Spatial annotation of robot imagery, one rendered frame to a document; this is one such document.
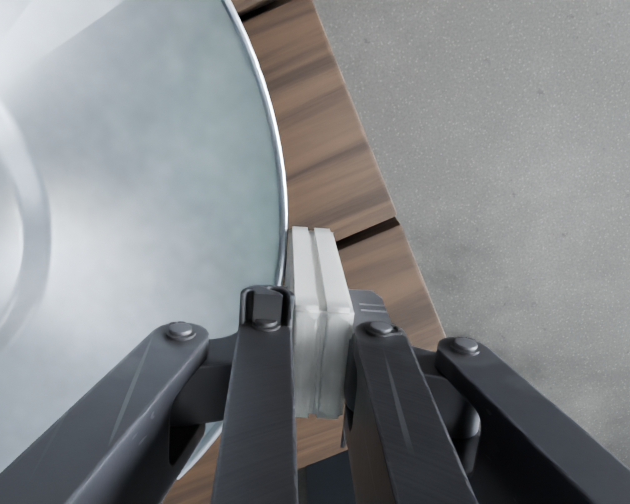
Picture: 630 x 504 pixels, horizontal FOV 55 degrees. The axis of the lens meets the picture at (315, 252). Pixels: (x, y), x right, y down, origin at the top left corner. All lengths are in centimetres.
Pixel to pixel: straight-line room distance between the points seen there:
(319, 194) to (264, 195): 4
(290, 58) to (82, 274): 11
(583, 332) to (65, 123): 61
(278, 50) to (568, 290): 52
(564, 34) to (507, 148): 11
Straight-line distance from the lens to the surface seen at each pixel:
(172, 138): 21
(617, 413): 80
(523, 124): 63
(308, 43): 24
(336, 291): 15
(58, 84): 21
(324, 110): 24
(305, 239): 19
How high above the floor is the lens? 59
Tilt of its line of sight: 72 degrees down
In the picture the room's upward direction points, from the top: 171 degrees clockwise
